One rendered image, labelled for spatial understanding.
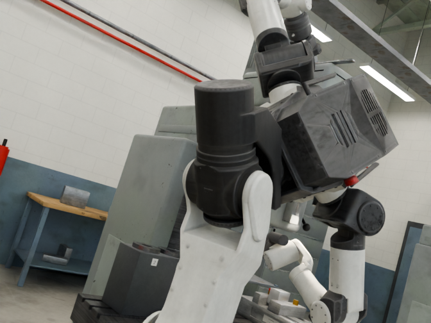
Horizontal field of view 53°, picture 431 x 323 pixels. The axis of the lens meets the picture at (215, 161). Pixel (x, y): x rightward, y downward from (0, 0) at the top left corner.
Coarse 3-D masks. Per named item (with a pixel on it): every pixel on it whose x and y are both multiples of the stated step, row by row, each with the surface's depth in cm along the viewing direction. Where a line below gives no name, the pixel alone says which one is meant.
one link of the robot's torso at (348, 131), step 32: (288, 96) 107; (320, 96) 94; (352, 96) 100; (288, 128) 93; (320, 128) 92; (352, 128) 97; (384, 128) 109; (288, 160) 93; (320, 160) 90; (352, 160) 94; (288, 192) 96; (320, 192) 111
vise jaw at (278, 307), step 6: (270, 300) 163; (276, 300) 165; (270, 306) 163; (276, 306) 160; (282, 306) 159; (288, 306) 161; (294, 306) 164; (300, 306) 167; (276, 312) 160; (282, 312) 160; (288, 312) 162; (294, 312) 164; (300, 312) 166
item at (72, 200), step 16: (64, 192) 486; (80, 192) 493; (48, 208) 449; (64, 208) 456; (80, 208) 491; (16, 240) 495; (32, 240) 446; (32, 256) 444; (48, 256) 477; (64, 256) 496; (80, 272) 477
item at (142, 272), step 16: (128, 256) 131; (144, 256) 128; (160, 256) 132; (176, 256) 139; (112, 272) 134; (128, 272) 128; (144, 272) 129; (160, 272) 133; (112, 288) 132; (128, 288) 126; (144, 288) 130; (160, 288) 134; (112, 304) 129; (128, 304) 127; (144, 304) 131; (160, 304) 135
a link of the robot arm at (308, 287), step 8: (304, 272) 130; (296, 280) 130; (304, 280) 128; (312, 280) 128; (296, 288) 131; (304, 288) 127; (312, 288) 125; (320, 288) 125; (304, 296) 126; (312, 296) 124; (320, 296) 123; (344, 320) 116; (352, 320) 118
